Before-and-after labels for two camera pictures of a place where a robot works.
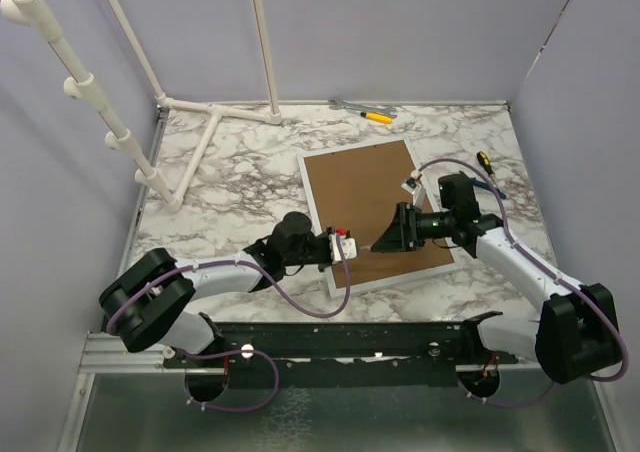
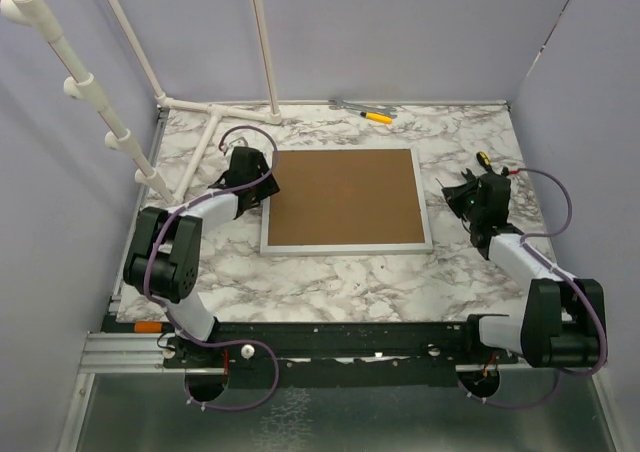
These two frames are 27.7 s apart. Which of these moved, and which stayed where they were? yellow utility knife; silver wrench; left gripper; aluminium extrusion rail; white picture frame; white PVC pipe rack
Moved: left gripper; white picture frame
Stayed: yellow utility knife; silver wrench; white PVC pipe rack; aluminium extrusion rail
